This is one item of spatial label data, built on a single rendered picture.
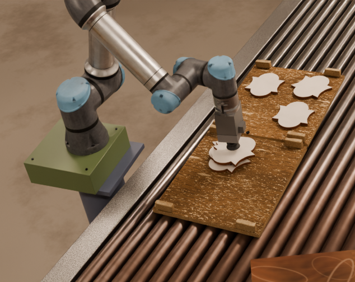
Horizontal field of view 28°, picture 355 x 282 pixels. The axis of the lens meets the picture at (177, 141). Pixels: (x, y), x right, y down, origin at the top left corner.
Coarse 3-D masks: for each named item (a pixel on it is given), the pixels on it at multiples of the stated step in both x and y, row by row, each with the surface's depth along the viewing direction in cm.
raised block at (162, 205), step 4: (156, 200) 212; (160, 200) 212; (156, 204) 212; (160, 204) 211; (164, 204) 211; (168, 204) 210; (172, 204) 210; (156, 208) 213; (160, 208) 212; (164, 208) 211; (168, 208) 210; (172, 208) 210; (172, 212) 211
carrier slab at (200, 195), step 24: (264, 144) 229; (192, 168) 226; (240, 168) 222; (264, 168) 220; (288, 168) 218; (168, 192) 218; (192, 192) 217; (216, 192) 215; (240, 192) 213; (264, 192) 211; (192, 216) 208; (216, 216) 207; (240, 216) 205; (264, 216) 203
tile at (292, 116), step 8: (288, 104) 243; (296, 104) 242; (304, 104) 241; (280, 112) 240; (288, 112) 239; (296, 112) 238; (304, 112) 237; (312, 112) 237; (280, 120) 236; (288, 120) 235; (296, 120) 235; (304, 120) 234; (288, 128) 233
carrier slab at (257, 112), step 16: (288, 80) 256; (336, 80) 251; (240, 96) 253; (272, 96) 250; (288, 96) 248; (320, 96) 245; (256, 112) 244; (272, 112) 242; (320, 112) 238; (256, 128) 237; (272, 128) 235; (304, 128) 232; (304, 144) 227
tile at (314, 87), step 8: (304, 80) 253; (312, 80) 252; (320, 80) 251; (328, 80) 250; (296, 88) 249; (304, 88) 248; (312, 88) 248; (320, 88) 247; (328, 88) 246; (296, 96) 246; (304, 96) 245; (312, 96) 245
